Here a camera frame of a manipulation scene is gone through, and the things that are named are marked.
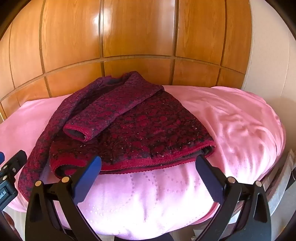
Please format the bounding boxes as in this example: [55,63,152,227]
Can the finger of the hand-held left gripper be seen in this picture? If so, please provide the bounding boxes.
[0,150,28,178]

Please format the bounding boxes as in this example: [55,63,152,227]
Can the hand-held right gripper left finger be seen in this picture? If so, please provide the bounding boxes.
[25,156,102,241]

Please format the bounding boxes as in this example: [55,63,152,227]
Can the dark red knit sweater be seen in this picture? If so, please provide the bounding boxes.
[17,71,216,202]

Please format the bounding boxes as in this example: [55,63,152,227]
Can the wooden panelled headboard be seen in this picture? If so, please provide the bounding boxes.
[0,0,252,123]

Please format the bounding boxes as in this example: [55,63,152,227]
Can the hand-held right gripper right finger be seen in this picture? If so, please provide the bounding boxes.
[196,154,272,241]

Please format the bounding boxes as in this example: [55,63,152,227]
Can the pink bedspread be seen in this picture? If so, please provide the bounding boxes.
[0,85,287,235]

